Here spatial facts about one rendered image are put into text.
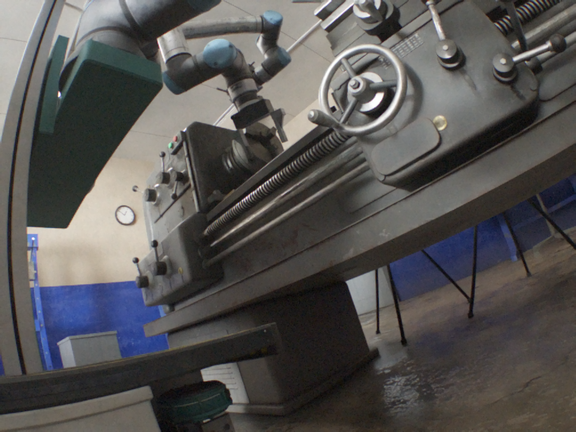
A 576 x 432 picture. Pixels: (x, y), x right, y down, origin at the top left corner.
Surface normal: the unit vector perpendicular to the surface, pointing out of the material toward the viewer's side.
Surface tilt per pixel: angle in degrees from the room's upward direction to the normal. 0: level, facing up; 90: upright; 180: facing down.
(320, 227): 90
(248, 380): 90
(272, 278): 90
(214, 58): 114
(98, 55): 90
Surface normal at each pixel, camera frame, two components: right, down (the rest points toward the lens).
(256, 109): -0.35, 0.26
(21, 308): 0.74, -0.42
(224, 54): -0.02, 0.14
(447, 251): -0.67, -0.02
